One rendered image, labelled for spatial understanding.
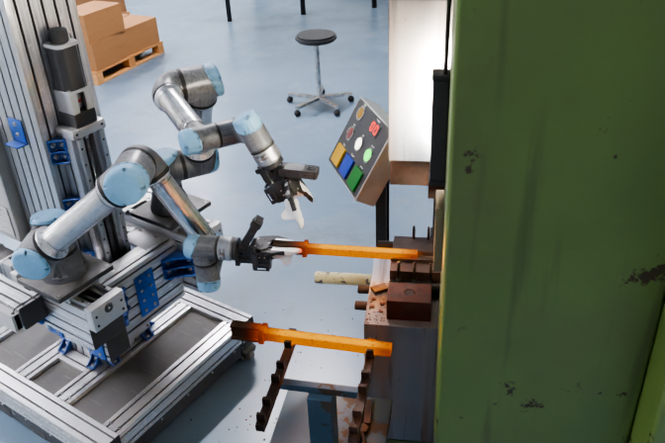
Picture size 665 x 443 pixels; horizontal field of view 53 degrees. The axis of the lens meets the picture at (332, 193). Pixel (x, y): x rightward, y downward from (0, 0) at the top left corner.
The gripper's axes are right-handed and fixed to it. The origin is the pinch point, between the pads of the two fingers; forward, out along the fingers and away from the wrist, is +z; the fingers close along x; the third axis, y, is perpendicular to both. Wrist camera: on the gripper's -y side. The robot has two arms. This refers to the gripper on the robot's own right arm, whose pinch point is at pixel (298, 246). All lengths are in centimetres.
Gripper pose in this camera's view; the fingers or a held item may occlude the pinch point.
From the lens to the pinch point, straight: 201.7
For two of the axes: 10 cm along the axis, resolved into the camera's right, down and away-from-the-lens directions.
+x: -1.5, 4.9, -8.6
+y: 0.3, 8.7, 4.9
